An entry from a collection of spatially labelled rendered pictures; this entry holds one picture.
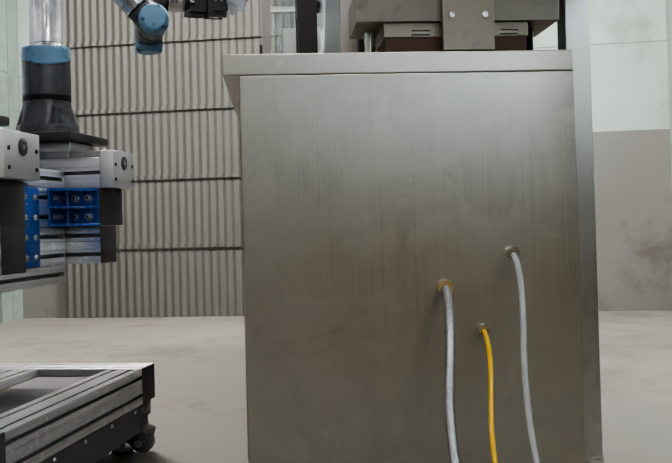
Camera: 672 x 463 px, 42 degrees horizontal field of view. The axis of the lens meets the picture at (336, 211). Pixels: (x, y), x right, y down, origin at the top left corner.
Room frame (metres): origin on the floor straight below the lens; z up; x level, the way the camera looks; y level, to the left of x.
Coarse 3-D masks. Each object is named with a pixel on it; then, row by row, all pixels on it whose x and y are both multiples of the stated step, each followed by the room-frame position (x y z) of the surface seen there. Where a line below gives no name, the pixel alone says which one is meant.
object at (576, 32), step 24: (576, 0) 2.05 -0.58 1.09; (576, 24) 2.04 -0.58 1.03; (576, 48) 2.04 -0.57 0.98; (576, 72) 2.04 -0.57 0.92; (576, 96) 2.04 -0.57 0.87; (576, 120) 2.04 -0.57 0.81; (576, 144) 2.04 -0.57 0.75; (600, 384) 2.05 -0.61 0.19; (600, 408) 2.05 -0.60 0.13; (600, 432) 2.05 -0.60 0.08; (600, 456) 2.05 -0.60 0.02
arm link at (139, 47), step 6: (138, 36) 2.32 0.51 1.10; (162, 36) 2.32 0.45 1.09; (138, 42) 2.34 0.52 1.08; (144, 42) 2.33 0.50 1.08; (150, 42) 2.32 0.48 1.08; (156, 42) 2.34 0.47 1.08; (162, 42) 2.37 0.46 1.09; (138, 48) 2.34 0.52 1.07; (144, 48) 2.34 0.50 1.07; (150, 48) 2.34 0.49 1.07; (156, 48) 2.35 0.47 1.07; (162, 48) 2.37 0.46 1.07; (144, 54) 2.39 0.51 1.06; (150, 54) 2.39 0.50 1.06; (156, 54) 2.39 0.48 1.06
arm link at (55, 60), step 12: (24, 48) 2.13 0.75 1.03; (36, 48) 2.11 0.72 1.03; (48, 48) 2.12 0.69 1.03; (60, 48) 2.14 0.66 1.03; (24, 60) 2.12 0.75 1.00; (36, 60) 2.11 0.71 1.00; (48, 60) 2.12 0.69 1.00; (60, 60) 2.13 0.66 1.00; (24, 72) 2.13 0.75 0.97; (36, 72) 2.11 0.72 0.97; (48, 72) 2.11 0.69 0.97; (60, 72) 2.13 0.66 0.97; (24, 84) 2.13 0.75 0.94; (36, 84) 2.11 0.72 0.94; (48, 84) 2.11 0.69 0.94; (60, 84) 2.13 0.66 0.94
